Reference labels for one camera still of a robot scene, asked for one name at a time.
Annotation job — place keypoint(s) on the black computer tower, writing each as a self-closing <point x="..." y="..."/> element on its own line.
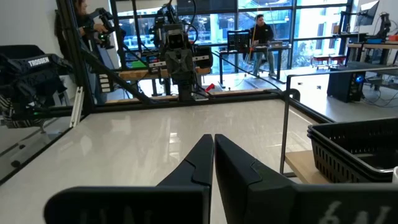
<point x="345" y="85"/>

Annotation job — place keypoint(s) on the black flat monitor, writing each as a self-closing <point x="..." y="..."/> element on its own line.
<point x="367" y="13"/>

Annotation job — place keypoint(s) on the wooden workstation table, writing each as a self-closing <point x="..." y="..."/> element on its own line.
<point x="140" y="74"/>

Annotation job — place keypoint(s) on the wooden workbench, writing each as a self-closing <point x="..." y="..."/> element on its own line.
<point x="373" y="46"/>

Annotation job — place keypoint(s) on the small black robot arm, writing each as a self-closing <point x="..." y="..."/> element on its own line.
<point x="384" y="25"/>

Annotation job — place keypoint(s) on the black aluminium rig frame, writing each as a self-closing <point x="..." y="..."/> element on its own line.
<point x="74" y="62"/>

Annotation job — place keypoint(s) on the white metal bracket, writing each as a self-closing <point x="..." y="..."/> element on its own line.
<point x="77" y="107"/>

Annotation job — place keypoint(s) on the large glass window wall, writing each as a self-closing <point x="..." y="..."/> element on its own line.
<point x="311" y="25"/>

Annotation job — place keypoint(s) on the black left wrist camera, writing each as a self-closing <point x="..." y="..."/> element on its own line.
<point x="176" y="40"/>

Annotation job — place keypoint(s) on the grey laptop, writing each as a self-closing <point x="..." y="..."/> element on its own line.
<point x="275" y="44"/>

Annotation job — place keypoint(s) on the person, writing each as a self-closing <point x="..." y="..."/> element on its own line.
<point x="262" y="34"/>
<point x="82" y="25"/>

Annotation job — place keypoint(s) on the small red tag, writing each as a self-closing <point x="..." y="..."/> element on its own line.
<point x="210" y="87"/>

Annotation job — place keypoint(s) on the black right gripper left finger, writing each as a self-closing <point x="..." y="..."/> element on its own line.
<point x="155" y="205"/>

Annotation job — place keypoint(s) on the black perforated panel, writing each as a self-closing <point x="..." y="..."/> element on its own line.
<point x="238" y="40"/>

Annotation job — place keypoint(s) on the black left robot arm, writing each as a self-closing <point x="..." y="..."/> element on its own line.
<point x="203" y="54"/>

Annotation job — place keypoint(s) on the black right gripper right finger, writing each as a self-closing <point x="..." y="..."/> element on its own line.
<point x="264" y="202"/>

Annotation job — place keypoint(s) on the black plastic basket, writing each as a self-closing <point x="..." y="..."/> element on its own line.
<point x="335" y="163"/>
<point x="357" y="133"/>

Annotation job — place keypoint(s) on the black desk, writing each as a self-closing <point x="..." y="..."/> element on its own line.
<point x="248" y="49"/>

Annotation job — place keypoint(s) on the green box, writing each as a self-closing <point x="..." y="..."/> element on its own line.
<point x="138" y="64"/>

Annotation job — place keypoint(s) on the red stool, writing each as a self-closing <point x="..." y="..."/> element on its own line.
<point x="320" y="58"/>
<point x="338" y="58"/>

